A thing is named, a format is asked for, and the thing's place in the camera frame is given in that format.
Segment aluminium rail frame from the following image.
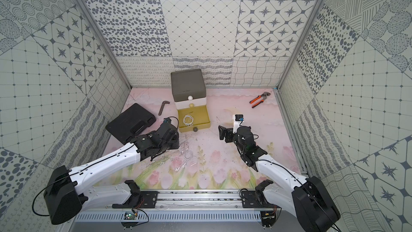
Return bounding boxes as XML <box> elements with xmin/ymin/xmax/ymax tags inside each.
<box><xmin>74</xmin><ymin>189</ymin><xmax>287</xmax><ymax>228</ymax></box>

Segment orange handled pliers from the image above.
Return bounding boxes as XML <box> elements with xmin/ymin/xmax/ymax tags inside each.
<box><xmin>250</xmin><ymin>92</ymin><xmax>271</xmax><ymax>108</ymax></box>

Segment yellow bottom drawer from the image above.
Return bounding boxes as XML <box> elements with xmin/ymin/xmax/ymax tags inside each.
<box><xmin>178</xmin><ymin>105</ymin><xmax>211</xmax><ymax>133</ymax></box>

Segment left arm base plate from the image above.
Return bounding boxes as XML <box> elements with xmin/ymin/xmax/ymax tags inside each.
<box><xmin>112</xmin><ymin>180</ymin><xmax>159</xmax><ymax>209</ymax></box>

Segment dark grey hex wrench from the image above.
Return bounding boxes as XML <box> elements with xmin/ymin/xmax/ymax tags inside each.
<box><xmin>158</xmin><ymin>101</ymin><xmax>170</xmax><ymax>116</ymax></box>

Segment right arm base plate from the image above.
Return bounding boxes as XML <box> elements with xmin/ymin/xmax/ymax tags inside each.
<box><xmin>239</xmin><ymin>179</ymin><xmax>279</xmax><ymax>208</ymax></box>

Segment black plastic tool case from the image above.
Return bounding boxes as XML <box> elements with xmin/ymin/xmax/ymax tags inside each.
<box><xmin>105</xmin><ymin>103</ymin><xmax>156</xmax><ymax>145</ymax></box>

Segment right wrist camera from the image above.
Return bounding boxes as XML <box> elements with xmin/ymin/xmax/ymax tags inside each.
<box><xmin>233</xmin><ymin>114</ymin><xmax>244</xmax><ymax>133</ymax></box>

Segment yellow white drawer cabinet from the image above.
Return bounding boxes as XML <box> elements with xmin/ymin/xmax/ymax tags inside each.
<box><xmin>171</xmin><ymin>69</ymin><xmax>207</xmax><ymax>110</ymax></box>

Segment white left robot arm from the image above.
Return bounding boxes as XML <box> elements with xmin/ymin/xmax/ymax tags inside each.
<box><xmin>40</xmin><ymin>118</ymin><xmax>179</xmax><ymax>225</ymax></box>

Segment white earphones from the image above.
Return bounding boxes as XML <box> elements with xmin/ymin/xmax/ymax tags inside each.
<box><xmin>177</xmin><ymin>142</ymin><xmax>194</xmax><ymax>171</ymax></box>
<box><xmin>182</xmin><ymin>112</ymin><xmax>194</xmax><ymax>127</ymax></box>

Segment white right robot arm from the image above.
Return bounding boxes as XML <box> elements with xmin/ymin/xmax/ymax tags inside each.
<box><xmin>218</xmin><ymin>126</ymin><xmax>341</xmax><ymax>232</ymax></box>

